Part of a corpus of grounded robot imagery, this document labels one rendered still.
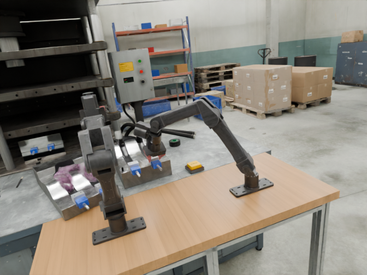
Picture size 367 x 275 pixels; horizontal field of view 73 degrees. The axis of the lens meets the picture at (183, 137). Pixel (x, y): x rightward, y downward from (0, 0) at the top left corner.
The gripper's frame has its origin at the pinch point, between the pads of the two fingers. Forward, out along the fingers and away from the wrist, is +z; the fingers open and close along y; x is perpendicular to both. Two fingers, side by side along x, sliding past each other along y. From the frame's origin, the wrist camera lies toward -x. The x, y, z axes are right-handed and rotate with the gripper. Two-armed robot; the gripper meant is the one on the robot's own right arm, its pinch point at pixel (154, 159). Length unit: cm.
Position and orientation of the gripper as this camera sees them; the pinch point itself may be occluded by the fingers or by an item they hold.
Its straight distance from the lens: 130.0
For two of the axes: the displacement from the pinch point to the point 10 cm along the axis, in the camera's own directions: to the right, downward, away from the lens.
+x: 4.2, 6.8, -6.0
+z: -1.2, 7.0, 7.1
